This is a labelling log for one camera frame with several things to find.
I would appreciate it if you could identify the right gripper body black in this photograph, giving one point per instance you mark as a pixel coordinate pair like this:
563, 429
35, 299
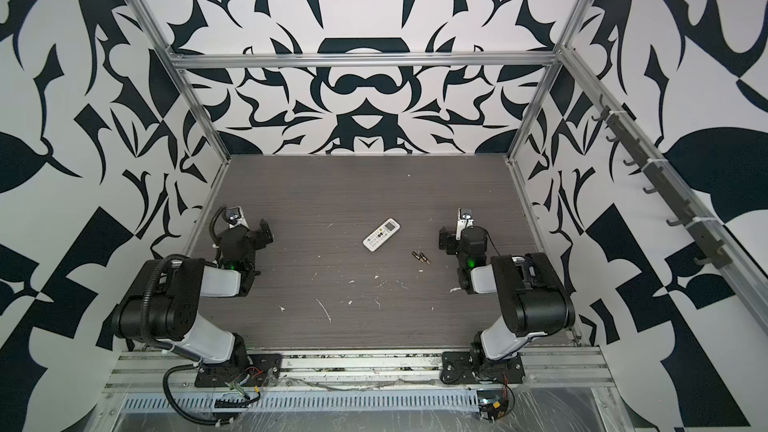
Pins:
449, 240

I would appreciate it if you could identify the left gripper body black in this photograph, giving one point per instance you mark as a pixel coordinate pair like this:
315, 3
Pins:
258, 236

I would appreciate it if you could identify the white remote control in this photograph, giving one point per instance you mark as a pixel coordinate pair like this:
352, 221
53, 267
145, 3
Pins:
381, 235

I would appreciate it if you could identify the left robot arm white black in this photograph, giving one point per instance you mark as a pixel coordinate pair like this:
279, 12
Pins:
161, 307

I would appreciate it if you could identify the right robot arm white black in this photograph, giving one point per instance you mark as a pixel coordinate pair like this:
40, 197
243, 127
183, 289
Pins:
532, 298

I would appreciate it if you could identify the small circuit board right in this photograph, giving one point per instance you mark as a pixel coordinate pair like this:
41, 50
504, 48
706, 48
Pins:
492, 409

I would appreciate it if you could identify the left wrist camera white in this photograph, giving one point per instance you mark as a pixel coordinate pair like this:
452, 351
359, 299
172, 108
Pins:
234, 216

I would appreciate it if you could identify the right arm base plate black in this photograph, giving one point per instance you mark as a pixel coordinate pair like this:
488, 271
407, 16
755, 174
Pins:
480, 367

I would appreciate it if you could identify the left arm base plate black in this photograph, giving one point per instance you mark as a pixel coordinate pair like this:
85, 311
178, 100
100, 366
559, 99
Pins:
240, 370

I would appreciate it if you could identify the white slotted cable duct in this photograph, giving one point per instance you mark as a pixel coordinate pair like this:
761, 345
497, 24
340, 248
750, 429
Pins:
337, 401

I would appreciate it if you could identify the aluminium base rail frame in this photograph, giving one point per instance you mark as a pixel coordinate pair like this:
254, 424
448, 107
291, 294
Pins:
412, 369

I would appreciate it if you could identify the horizontal aluminium frame bar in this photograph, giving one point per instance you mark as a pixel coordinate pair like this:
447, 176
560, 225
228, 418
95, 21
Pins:
221, 61

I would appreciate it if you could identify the grey wall hook rack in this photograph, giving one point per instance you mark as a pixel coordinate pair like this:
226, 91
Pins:
666, 182

